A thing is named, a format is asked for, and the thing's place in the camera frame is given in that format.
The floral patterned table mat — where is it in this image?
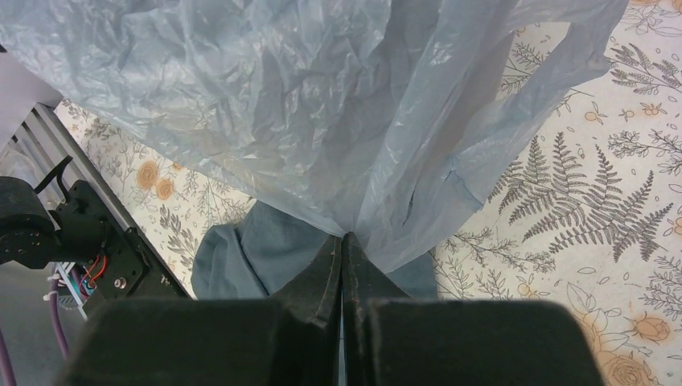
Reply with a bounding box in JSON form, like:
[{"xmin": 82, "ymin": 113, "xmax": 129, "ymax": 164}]
[{"xmin": 55, "ymin": 1, "xmax": 681, "ymax": 385}]

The light blue plastic trash bag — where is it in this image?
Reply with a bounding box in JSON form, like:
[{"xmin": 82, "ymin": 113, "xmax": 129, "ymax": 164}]
[{"xmin": 1, "ymin": 1, "xmax": 627, "ymax": 272}]

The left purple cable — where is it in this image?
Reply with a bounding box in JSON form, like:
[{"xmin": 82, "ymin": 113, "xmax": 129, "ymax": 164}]
[{"xmin": 0, "ymin": 277, "xmax": 73, "ymax": 386}]

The aluminium slotted rail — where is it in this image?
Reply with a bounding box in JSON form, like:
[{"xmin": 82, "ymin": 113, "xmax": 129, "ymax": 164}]
[{"xmin": 1, "ymin": 104, "xmax": 136, "ymax": 318}]

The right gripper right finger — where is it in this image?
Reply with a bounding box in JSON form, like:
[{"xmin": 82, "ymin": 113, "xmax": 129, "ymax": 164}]
[{"xmin": 342, "ymin": 233, "xmax": 602, "ymax": 385}]

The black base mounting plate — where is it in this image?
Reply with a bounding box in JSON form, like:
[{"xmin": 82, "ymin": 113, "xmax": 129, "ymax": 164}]
[{"xmin": 56, "ymin": 180, "xmax": 190, "ymax": 316}]

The blue-grey cloth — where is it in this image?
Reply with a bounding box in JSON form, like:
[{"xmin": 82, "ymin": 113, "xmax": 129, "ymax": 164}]
[{"xmin": 191, "ymin": 199, "xmax": 439, "ymax": 301}]

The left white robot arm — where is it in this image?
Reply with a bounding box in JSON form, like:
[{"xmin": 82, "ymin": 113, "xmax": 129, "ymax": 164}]
[{"xmin": 1, "ymin": 155, "xmax": 112, "ymax": 269}]

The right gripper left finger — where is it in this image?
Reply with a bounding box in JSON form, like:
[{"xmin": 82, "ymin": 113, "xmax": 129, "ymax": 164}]
[{"xmin": 56, "ymin": 236, "xmax": 341, "ymax": 385}]

